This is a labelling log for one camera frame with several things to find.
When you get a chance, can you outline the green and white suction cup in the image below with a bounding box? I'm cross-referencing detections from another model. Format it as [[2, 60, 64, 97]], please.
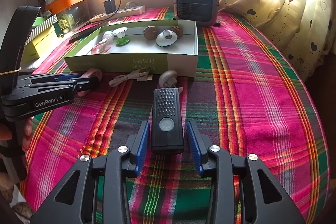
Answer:
[[113, 27, 131, 45]]

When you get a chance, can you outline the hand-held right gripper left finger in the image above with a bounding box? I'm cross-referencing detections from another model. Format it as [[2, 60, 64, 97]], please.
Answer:
[[30, 120, 151, 224]]

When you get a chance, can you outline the green and white cardboard box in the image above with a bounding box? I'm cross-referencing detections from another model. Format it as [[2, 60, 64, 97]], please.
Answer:
[[64, 20, 199, 78]]

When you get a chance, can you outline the person's left hand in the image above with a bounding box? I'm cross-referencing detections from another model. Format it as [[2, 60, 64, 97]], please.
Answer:
[[0, 119, 33, 153]]

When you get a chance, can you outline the yellow heart-print curtain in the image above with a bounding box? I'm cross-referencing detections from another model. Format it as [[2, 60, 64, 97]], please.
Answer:
[[270, 0, 336, 83]]

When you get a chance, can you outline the white oval panda hook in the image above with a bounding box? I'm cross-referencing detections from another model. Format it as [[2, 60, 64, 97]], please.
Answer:
[[156, 29, 179, 47]]

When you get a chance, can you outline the yellow box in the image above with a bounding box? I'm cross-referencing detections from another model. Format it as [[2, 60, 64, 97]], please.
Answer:
[[21, 27, 59, 63]]

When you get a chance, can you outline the brown walnut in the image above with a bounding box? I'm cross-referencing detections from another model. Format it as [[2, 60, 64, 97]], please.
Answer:
[[169, 25, 183, 37], [143, 26, 158, 39]]

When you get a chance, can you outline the grey portable heater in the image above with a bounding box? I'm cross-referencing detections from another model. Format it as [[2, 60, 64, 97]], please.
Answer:
[[174, 0, 219, 28]]

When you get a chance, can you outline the white power strip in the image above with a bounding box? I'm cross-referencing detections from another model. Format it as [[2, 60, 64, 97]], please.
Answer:
[[90, 5, 146, 24]]

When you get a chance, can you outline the orange tray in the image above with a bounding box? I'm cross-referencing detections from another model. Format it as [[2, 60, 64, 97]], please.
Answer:
[[45, 0, 90, 14]]

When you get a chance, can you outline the black flashlight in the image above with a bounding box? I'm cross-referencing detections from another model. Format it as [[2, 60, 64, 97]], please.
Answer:
[[151, 88, 185, 154]]

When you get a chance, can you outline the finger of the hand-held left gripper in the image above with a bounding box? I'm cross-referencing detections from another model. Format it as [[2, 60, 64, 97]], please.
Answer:
[[16, 76, 101, 95], [21, 73, 80, 84]]

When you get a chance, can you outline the white usb cable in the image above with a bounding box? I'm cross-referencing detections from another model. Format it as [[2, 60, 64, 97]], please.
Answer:
[[108, 68, 153, 88]]

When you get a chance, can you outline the black charger with cable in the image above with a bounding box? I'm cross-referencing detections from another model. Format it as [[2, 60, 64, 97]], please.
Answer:
[[104, 0, 122, 14]]

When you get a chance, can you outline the white mushroom-shaped knob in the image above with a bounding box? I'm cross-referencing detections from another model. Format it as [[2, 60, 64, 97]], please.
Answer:
[[160, 70, 177, 88]]

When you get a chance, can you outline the pink plaid blanket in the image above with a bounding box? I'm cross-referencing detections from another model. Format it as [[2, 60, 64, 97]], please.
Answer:
[[20, 6, 330, 224]]

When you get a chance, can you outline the black remote control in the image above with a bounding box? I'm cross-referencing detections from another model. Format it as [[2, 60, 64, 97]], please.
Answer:
[[69, 25, 101, 43]]

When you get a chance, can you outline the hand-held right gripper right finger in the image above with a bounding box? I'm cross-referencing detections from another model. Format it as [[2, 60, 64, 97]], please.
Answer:
[[186, 121, 306, 224]]

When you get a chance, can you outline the clear plastic container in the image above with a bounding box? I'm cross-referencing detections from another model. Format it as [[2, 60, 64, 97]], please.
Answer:
[[54, 2, 91, 35]]

